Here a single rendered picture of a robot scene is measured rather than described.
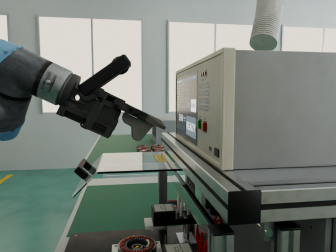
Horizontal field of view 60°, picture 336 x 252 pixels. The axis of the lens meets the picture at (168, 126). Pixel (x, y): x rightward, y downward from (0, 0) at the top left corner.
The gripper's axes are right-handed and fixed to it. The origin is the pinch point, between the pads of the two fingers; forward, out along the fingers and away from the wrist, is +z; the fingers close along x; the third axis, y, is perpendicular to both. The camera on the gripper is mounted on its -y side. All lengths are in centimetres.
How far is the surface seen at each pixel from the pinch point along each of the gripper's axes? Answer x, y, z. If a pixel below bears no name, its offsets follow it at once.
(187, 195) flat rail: 3.9, 11.1, 10.9
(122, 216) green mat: -57, 43, 11
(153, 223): -17.5, 26.9, 13.0
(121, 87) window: -468, -18, -19
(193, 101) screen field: -6.2, -7.6, 5.7
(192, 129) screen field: -6.5, -1.6, 8.6
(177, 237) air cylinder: -21.0, 29.3, 22.7
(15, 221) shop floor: -242, 158, -53
